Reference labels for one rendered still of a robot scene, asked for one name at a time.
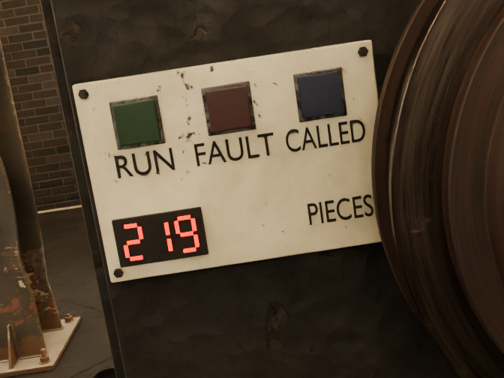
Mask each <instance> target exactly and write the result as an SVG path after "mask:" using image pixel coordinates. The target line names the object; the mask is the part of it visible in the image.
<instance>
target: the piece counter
mask: <svg viewBox="0 0 504 378"><path fill-rule="evenodd" d="M187 219H191V216H190V215H185V216H181V217H178V221H183V220H187ZM178 221H174V224H175V232H176V234H177V233H180V230H179V222H178ZM191 224H192V229H193V231H197V227H196V222H195V218H192V219H191ZM134 227H137V224H136V223H132V224H127V225H124V228H125V229H128V228H134ZM164 227H165V231H166V235H170V229H169V225H168V222H167V223H164ZM137 229H138V234H139V239H137V240H132V241H127V245H124V252H125V256H126V258H128V257H130V254H129V250H128V245H134V244H139V243H140V239H143V232H142V227H141V226H138V227H137ZM193 231H191V232H182V233H180V235H181V237H184V236H193V237H194V241H195V246H196V247H199V246H200V244H199V240H198V235H194V234H193ZM167 244H168V248H169V251H173V246H172V242H171V238H168V239H167ZM196 247H192V248H187V249H183V252H184V253H188V252H193V251H196ZM134 260H143V255H142V256H132V257H130V261H134Z"/></svg>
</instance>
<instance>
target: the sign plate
mask: <svg viewBox="0 0 504 378"><path fill-rule="evenodd" d="M334 71H338V72H339V76H340V87H341V94H342V100H343V112H342V113H338V114H332V115H323V116H318V117H313V118H302V108H301V102H300V97H299V86H298V80H297V78H298V77H304V76H309V75H314V74H324V73H328V72H334ZM236 86H247V95H248V100H249V105H250V115H251V121H252V127H244V128H239V129H234V130H225V131H219V132H214V133H212V131H211V126H210V121H209V113H208V108H207V103H206V94H205V92H206V91H211V90H215V89H225V88H230V87H236ZM72 88H73V95H74V99H75V103H76V110H77V114H78V118H79V125H80V129H81V134H82V141H83V145H84V149H85V156H86V160H87V164H88V171H89V175H90V179H91V186H92V190H93V194H94V201H95V205H96V209H97V216H98V220H99V224H100V231H101V235H102V239H103V246H104V250H105V254H106V261H107V265H108V269H109V276H110V280H111V282H113V283H114V282H119V281H129V280H134V279H139V278H149V277H154V276H159V275H168V274H173V273H179V272H188V271H193V270H198V269H208V268H213V267H218V266H228V265H233V264H238V263H247V262H253V261H257V260H267V259H272V258H278V257H287V256H292V255H297V254H306V253H312V252H317V251H327V250H331V249H337V248H346V247H352V246H356V245H366V244H371V243H376V242H381V238H380V232H379V229H378V226H377V219H376V215H375V209H374V199H373V191H372V178H371V155H372V142H373V135H374V124H375V118H376V114H377V107H378V103H379V100H378V93H377V81H376V74H375V67H374V54H373V47H372V41H371V40H360V41H355V42H349V43H340V44H335V45H330V46H321V47H315V48H310V49H301V50H296V51H291V52H282V53H276V54H271V55H261V56H257V57H251V58H242V59H236V60H232V61H222V62H217V63H212V64H203V65H197V66H192V67H183V68H178V69H172V70H163V71H158V72H153V73H144V74H138V75H133V76H124V77H119V78H113V79H104V80H99V81H94V82H84V83H80V84H76V85H73V87H72ZM151 99H154V103H155V107H156V112H157V120H158V124H159V129H160V137H161V140H160V141H155V142H146V143H140V144H136V145H126V146H120V144H119V136H118V132H117V128H116V120H115V116H114V112H113V105H117V104H126V103H132V102H137V101H147V100H151ZM185 215H190V219H187V220H178V217H181V216H185ZM192 218H195V222H196V231H193V229H192V224H191V219H192ZM174 221H178V225H179V230H180V233H186V232H191V231H193V234H194V235H198V240H199V247H196V246H195V241H194V236H193V235H189V236H184V237H181V235H180V233H177V234H176V228H175V224H174ZM167 222H168V225H169V233H170V235H166V231H165V227H164V223H167ZM127 224H136V225H137V227H142V235H143V239H140V238H139V234H138V229H137V227H134V228H128V229H125V228H124V225H127ZM137 239H139V241H140V243H139V244H129V245H128V243H127V241H132V240H137ZM167 239H171V242H172V249H173V250H172V251H169V248H168V244H167ZM124 245H127V246H128V250H129V254H130V257H137V256H142V257H143V259H139V260H134V261H131V259H130V257H128V258H126V256H125V249H124ZM187 248H196V251H193V252H188V253H184V252H183V249H187Z"/></svg>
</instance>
